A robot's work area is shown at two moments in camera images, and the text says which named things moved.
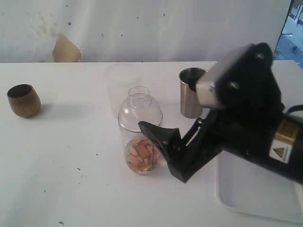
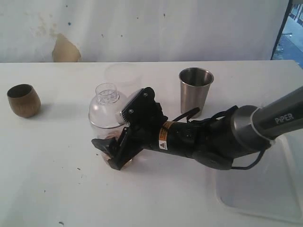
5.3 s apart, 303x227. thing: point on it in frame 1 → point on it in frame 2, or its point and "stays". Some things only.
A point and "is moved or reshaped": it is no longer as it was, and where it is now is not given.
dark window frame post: x=288 y=11 stays
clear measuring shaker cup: x=142 y=155 → x=107 y=133
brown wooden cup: x=24 y=100 stays
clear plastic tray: x=262 y=190 stays
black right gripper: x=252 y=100 → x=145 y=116
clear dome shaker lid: x=139 y=107 is moved or reshaped
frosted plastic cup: x=119 y=78 stays
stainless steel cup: x=189 y=105 is moved or reshaped
